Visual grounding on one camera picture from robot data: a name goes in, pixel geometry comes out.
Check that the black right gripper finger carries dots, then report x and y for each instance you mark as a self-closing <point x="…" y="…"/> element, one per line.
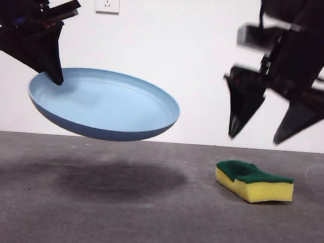
<point x="301" y="120"/>
<point x="242" y="102"/>

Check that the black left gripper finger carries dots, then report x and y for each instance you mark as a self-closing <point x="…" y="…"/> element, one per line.
<point x="30" y="51"/>
<point x="55" y="58"/>

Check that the light blue round plate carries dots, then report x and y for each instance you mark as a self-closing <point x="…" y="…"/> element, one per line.
<point x="104" y="106"/>

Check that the yellow sponge with green pad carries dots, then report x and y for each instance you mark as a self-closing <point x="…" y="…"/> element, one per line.
<point x="257" y="189"/>

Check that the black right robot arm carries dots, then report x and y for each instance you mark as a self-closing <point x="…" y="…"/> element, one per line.
<point x="311" y="12"/>

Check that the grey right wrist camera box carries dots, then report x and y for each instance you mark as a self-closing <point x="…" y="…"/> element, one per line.
<point x="251" y="36"/>

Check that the white wall socket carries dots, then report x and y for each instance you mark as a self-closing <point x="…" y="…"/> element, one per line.
<point x="108" y="0"/>

